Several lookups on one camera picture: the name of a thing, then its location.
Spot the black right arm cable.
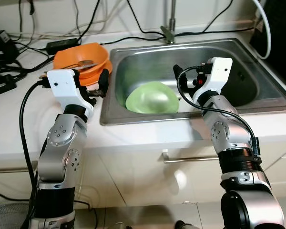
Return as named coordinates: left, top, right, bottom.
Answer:
left=176, top=66, right=260, bottom=167

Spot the metal spoon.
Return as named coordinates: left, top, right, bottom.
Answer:
left=62, top=59, right=99, bottom=70

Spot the white kitchen cabinet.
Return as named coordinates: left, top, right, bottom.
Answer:
left=0, top=136, right=286, bottom=213

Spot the black appliance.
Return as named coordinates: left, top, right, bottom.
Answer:
left=250, top=0, right=286, bottom=89

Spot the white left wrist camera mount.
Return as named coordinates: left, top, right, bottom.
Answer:
left=47, top=69, right=97, bottom=117

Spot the orange plastic bowl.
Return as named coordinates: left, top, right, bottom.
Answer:
left=53, top=43, right=110, bottom=72

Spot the black power adapter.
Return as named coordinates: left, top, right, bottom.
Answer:
left=47, top=38, right=81, bottom=53

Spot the metal faucet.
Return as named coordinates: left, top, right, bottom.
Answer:
left=162, top=0, right=178, bottom=44

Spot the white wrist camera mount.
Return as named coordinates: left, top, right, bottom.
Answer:
left=47, top=69, right=97, bottom=117
left=193, top=57, right=233, bottom=103

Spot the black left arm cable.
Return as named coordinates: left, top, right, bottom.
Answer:
left=19, top=79, right=51, bottom=229

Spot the orange plastic plate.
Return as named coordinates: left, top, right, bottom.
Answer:
left=79, top=60, right=113, bottom=86

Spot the grey floor fan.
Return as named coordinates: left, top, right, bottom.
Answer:
left=0, top=203, right=36, bottom=229

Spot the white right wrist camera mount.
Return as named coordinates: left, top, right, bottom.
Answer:
left=193, top=57, right=233, bottom=103

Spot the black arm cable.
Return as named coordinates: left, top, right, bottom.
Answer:
left=176, top=66, right=260, bottom=167
left=19, top=79, right=51, bottom=229

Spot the silver drawer handle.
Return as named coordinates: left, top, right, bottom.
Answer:
left=162, top=149, right=220, bottom=164

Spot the stainless steel sink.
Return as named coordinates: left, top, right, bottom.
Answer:
left=100, top=38, right=286, bottom=126

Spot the white hose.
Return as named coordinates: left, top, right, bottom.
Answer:
left=252, top=0, right=272, bottom=60

